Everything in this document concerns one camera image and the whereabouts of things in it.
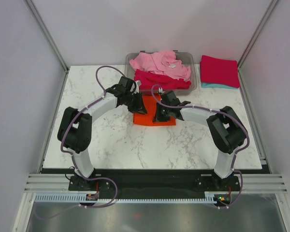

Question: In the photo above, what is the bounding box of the folded magenta t shirt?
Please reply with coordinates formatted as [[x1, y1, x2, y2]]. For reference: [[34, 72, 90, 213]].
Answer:
[[200, 55, 240, 89]]

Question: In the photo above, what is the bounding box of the magenta t shirt in bin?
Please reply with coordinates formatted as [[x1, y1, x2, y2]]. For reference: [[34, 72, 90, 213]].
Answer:
[[134, 70, 191, 90]]

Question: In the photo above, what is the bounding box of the folded teal t shirt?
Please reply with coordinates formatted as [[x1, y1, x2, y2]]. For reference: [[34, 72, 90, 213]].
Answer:
[[201, 82, 237, 89]]

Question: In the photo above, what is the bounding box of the right aluminium frame post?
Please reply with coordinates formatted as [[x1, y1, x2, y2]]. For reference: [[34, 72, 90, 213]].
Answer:
[[237, 0, 280, 70]]

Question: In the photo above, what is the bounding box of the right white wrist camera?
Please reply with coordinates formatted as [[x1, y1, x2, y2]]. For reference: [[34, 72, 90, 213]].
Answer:
[[158, 87, 165, 95]]

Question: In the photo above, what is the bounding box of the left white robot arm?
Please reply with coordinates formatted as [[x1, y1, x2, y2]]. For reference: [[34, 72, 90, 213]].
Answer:
[[57, 76, 147, 190]]

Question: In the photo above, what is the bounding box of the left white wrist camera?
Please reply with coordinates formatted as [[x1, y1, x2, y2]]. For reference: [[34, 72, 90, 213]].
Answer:
[[135, 80, 142, 86]]

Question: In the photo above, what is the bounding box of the left aluminium frame post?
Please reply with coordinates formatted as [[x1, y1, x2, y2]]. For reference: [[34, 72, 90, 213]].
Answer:
[[24, 0, 69, 73]]

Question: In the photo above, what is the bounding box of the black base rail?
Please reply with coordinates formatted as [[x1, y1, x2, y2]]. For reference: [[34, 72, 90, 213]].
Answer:
[[69, 169, 240, 199]]

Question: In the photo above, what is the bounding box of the white slotted cable duct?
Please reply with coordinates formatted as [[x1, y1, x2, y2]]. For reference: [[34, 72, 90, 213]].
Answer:
[[34, 193, 230, 203]]

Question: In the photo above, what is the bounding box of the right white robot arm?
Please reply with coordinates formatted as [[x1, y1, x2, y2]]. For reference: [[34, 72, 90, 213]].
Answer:
[[155, 91, 250, 190]]

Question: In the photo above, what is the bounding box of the light pink t shirt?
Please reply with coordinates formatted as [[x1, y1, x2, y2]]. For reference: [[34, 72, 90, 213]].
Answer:
[[129, 50, 191, 81]]

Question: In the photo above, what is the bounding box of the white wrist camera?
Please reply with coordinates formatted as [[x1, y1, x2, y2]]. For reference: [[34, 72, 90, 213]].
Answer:
[[158, 87, 165, 95], [135, 80, 142, 86]]

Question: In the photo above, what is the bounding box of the clear plastic bin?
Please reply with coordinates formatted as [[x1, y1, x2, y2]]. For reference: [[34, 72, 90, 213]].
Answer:
[[125, 50, 197, 95]]

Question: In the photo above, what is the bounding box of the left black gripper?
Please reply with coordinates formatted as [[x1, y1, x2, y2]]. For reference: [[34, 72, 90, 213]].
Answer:
[[125, 91, 147, 115]]

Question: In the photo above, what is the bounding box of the orange t shirt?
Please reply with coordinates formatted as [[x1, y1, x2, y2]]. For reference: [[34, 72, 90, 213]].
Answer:
[[133, 95, 176, 127]]

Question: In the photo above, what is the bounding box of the aluminium frame post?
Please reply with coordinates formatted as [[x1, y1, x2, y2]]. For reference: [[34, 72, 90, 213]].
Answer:
[[237, 0, 280, 70], [24, 0, 69, 73]]

